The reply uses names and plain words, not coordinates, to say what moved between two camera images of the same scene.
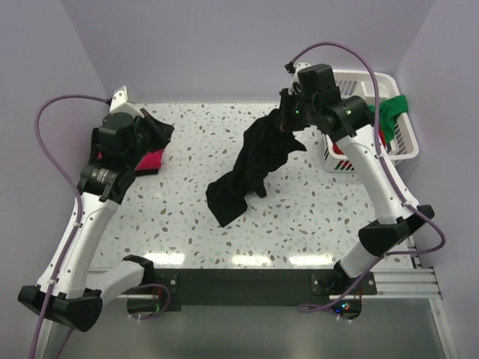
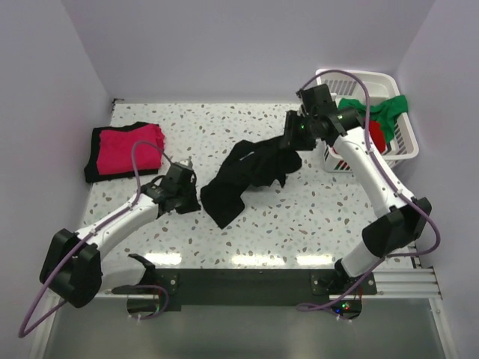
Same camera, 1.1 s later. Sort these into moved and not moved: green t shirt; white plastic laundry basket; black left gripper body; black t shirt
Moved: black t shirt; black left gripper body
Not moved: white plastic laundry basket; green t shirt
